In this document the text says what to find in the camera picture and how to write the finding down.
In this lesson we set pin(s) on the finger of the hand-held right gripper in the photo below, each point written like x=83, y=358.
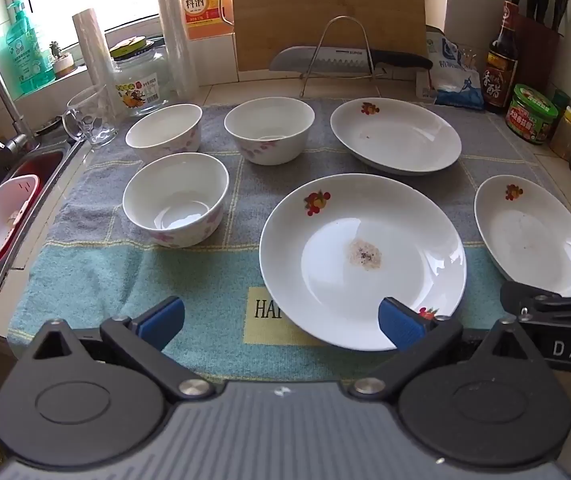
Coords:
x=540, y=304

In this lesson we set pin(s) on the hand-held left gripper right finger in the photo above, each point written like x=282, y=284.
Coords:
x=400, y=322

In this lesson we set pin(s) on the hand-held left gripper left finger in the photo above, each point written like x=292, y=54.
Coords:
x=163, y=320

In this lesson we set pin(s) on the white plate with fruit print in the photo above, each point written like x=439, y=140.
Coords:
x=530, y=240
x=365, y=220
x=395, y=135

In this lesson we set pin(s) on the white bowl with pink flowers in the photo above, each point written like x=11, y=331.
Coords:
x=175, y=195
x=265, y=120
x=165, y=125

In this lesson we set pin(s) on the yellow-lid spice jar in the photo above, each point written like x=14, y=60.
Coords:
x=568, y=135

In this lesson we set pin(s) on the grey and teal towel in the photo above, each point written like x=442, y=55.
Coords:
x=245, y=200

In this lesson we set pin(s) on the green-lid sauce jar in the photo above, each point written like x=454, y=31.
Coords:
x=530, y=120

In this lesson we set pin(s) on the stainless steel sink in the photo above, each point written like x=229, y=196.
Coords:
x=52, y=175

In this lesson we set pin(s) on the red basin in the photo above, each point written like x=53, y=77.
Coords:
x=40, y=165

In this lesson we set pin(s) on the dark sauce bottle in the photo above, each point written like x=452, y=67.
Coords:
x=500, y=75

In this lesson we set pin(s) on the clear glass mug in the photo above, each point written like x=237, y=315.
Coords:
x=90, y=115

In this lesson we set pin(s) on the brown knife block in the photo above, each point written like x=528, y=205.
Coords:
x=535, y=55

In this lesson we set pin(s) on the blue and white bag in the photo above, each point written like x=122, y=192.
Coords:
x=458, y=90

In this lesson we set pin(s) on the glass jar with green lid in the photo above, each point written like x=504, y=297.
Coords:
x=140, y=90

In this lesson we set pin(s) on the steel faucet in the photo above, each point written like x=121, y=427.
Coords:
x=7, y=105

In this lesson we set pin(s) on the white salt bag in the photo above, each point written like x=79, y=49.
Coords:
x=448, y=47

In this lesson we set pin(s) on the small potted plant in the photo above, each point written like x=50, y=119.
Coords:
x=62, y=65

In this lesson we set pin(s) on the short sleeve of plastic cups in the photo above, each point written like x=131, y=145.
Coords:
x=90, y=45

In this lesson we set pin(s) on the tall sleeve of plastic cups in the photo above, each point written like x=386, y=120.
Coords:
x=170, y=35

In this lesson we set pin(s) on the green dish soap bottle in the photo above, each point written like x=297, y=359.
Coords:
x=22, y=60

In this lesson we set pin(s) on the orange-label cooking wine bottle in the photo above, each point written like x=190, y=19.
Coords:
x=200, y=10

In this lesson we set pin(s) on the bamboo cutting board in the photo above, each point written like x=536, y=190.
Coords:
x=290, y=10

